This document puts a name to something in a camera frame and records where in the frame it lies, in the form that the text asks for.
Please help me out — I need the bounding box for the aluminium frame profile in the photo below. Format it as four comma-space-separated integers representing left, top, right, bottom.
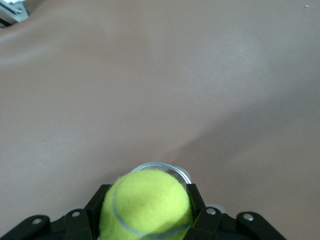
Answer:
0, 0, 30, 30

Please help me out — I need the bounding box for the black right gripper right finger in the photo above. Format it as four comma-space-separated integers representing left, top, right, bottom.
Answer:
187, 183, 285, 240

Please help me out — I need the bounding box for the clear tennis ball can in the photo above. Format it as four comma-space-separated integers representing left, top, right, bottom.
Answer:
128, 161, 193, 187

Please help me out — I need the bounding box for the yellow tennis ball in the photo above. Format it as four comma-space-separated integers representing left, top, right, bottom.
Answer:
99, 169, 194, 240

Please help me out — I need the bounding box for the brown table mat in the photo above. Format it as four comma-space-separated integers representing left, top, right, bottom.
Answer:
0, 0, 320, 240

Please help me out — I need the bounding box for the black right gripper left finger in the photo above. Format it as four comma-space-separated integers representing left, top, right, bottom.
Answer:
0, 184, 111, 240

